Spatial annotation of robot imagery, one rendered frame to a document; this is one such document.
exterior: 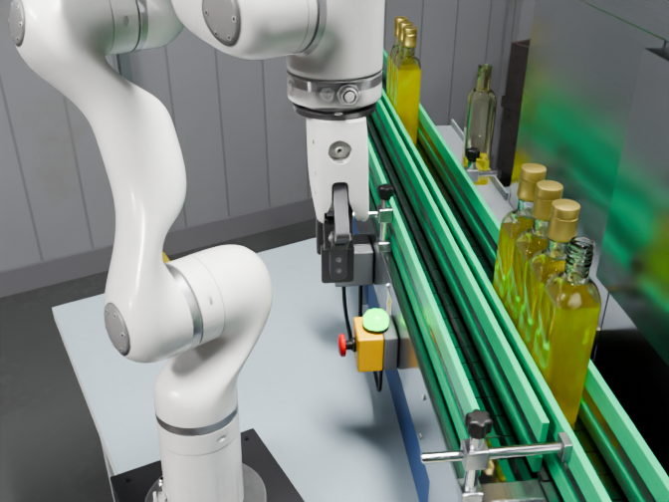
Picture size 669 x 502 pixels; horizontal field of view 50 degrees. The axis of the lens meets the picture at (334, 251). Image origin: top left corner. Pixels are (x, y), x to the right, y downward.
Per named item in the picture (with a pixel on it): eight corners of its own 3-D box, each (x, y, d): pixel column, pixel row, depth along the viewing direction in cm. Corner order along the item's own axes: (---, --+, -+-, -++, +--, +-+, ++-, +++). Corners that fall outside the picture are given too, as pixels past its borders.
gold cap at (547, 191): (562, 220, 93) (568, 189, 91) (537, 222, 93) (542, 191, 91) (553, 208, 97) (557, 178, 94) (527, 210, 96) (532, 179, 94)
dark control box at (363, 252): (373, 287, 148) (374, 251, 144) (334, 289, 147) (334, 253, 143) (367, 267, 155) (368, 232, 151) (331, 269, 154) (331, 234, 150)
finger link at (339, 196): (351, 216, 61) (347, 255, 65) (342, 149, 65) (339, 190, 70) (337, 217, 61) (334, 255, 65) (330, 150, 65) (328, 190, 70)
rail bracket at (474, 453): (562, 500, 83) (581, 418, 77) (420, 513, 81) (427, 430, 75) (554, 480, 85) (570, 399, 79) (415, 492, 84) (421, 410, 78)
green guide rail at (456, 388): (480, 476, 86) (487, 426, 82) (472, 477, 86) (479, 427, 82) (332, 73, 237) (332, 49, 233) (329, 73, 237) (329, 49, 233)
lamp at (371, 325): (390, 334, 121) (391, 319, 120) (364, 335, 121) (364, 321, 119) (386, 318, 125) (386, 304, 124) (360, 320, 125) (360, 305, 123)
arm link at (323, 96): (390, 82, 59) (389, 117, 61) (374, 54, 67) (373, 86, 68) (289, 85, 59) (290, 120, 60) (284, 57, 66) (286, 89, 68)
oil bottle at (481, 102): (487, 185, 160) (501, 69, 148) (462, 185, 161) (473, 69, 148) (484, 175, 165) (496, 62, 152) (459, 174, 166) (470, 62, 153)
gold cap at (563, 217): (579, 242, 88) (585, 209, 86) (552, 243, 88) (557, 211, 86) (568, 228, 92) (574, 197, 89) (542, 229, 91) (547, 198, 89)
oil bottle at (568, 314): (577, 424, 94) (607, 287, 84) (536, 427, 94) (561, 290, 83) (561, 396, 99) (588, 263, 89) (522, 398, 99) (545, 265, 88)
